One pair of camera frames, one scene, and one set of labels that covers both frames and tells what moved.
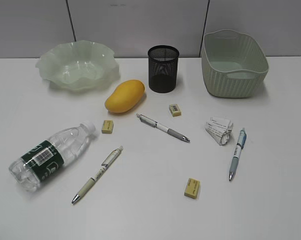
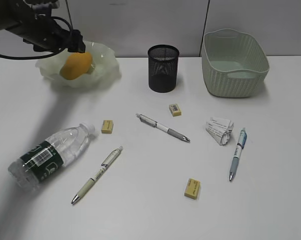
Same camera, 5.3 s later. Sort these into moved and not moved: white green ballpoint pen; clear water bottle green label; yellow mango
Moved: yellow mango
Not moved: clear water bottle green label; white green ballpoint pen
